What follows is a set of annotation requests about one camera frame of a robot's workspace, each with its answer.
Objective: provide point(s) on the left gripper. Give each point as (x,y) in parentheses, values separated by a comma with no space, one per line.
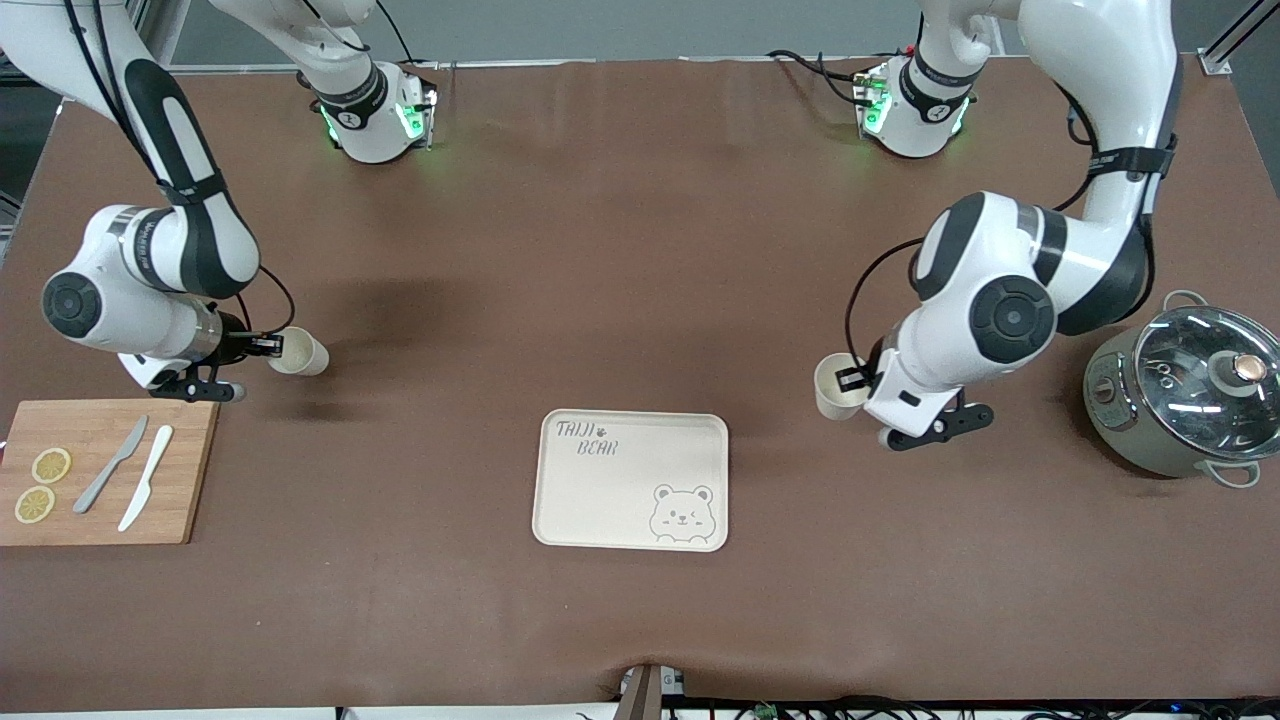
(880,362)

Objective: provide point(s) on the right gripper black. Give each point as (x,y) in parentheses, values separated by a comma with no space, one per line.
(236,344)

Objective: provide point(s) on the white IKEA cup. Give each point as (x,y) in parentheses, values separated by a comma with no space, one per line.
(832,400)
(300,352)

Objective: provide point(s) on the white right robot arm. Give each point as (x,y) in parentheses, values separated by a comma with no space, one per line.
(190,220)

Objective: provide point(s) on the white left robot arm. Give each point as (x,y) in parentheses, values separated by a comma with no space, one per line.
(1100,60)

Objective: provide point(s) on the beige bear print tray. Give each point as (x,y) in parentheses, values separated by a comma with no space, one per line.
(620,490)

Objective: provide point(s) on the wooden cutting board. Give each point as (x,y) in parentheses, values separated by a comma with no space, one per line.
(195,470)

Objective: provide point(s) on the white plastic knife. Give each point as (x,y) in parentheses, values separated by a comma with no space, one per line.
(148,478)

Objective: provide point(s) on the grey plastic knife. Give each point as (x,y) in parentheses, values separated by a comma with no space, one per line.
(110,468)

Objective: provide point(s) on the lemon slice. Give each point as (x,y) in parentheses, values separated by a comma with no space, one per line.
(51,466)
(35,505)

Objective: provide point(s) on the brown table mat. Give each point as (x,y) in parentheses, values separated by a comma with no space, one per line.
(640,250)

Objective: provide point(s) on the grey-green electric pot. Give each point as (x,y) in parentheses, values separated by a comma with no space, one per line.
(1120,420)

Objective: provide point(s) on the glass pot lid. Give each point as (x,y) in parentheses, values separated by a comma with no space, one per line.
(1180,370)

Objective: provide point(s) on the aluminium corner profile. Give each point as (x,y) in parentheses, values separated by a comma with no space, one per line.
(1235,40)

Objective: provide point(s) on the aluminium frame structure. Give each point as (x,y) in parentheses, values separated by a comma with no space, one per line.
(140,25)

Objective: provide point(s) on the metal camera post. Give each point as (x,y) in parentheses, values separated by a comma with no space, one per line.
(640,695)

